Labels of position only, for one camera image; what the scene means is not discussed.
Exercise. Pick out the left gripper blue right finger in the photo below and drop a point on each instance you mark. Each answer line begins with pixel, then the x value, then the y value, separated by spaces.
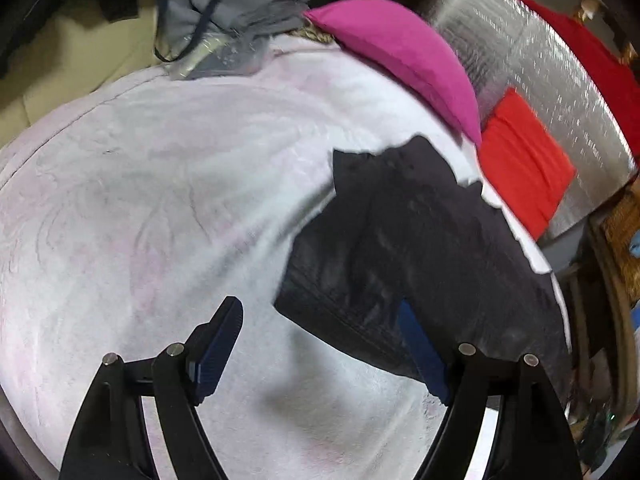
pixel 423 353

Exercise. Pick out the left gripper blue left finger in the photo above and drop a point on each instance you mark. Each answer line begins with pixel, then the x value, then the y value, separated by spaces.
pixel 210 347

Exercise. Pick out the black puffer jacket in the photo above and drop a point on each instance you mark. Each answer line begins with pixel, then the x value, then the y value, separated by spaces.
pixel 399 230

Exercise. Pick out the white bed blanket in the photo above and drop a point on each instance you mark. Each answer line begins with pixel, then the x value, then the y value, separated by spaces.
pixel 128 215

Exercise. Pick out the red pillow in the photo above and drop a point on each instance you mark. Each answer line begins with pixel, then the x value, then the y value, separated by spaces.
pixel 524 164

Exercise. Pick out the wicker basket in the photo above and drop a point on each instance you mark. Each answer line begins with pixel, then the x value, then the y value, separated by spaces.
pixel 621 230

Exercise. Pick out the beige armchair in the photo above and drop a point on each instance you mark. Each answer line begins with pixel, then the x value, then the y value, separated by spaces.
pixel 76 52

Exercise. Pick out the grey folded garment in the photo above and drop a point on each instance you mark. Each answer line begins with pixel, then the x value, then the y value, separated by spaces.
pixel 206 38

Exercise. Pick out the silver foil headboard cover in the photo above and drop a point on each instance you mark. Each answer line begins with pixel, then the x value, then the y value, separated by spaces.
pixel 502 44

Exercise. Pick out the magenta pillow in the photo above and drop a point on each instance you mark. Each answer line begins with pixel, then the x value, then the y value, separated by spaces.
pixel 392 36

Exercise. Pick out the red cloth behind headboard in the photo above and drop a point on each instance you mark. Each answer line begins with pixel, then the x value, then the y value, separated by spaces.
pixel 614 80

